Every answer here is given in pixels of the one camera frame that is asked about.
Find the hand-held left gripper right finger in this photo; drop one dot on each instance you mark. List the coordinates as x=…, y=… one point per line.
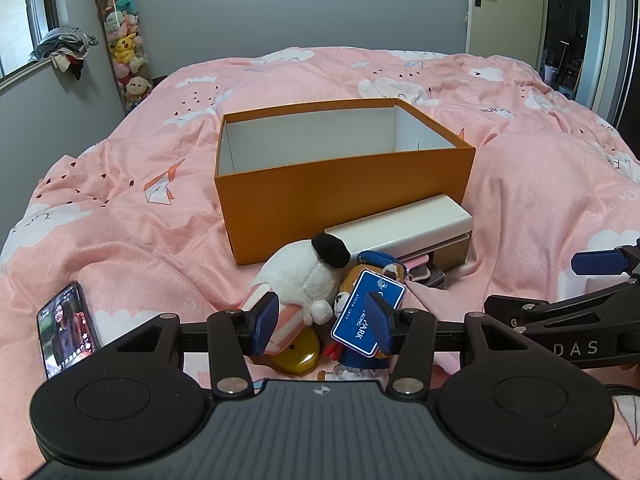
x=381, y=322

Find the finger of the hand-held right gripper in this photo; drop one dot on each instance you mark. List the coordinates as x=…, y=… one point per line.
x=597, y=262
x=520, y=312

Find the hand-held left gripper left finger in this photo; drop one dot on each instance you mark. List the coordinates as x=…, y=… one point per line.
x=265, y=322

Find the yellow round toy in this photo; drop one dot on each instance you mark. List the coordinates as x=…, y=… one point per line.
x=297, y=357

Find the white plush dog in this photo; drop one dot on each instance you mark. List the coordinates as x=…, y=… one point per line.
x=295, y=270

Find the brown cardboard box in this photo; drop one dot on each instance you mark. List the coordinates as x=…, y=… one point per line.
x=452, y=255

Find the long white box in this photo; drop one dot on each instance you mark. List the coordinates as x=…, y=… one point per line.
x=400, y=225

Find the orange cardboard box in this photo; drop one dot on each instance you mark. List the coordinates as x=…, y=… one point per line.
x=325, y=200

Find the dark grey flat box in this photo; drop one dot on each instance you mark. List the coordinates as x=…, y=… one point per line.
x=436, y=277

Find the pink cloud-print blanket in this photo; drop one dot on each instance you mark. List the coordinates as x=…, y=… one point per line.
x=125, y=240

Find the white bin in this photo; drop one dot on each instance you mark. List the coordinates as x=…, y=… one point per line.
x=551, y=75

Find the smartphone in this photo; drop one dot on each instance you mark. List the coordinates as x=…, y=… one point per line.
x=67, y=330

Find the cream door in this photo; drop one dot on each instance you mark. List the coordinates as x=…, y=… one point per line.
x=505, y=10

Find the clear tube of plush toys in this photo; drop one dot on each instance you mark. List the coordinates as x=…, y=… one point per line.
x=125, y=50

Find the pile of clothes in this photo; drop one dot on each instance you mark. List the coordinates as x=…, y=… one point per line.
x=62, y=45

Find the window frame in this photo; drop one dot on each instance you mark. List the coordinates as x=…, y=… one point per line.
x=40, y=5

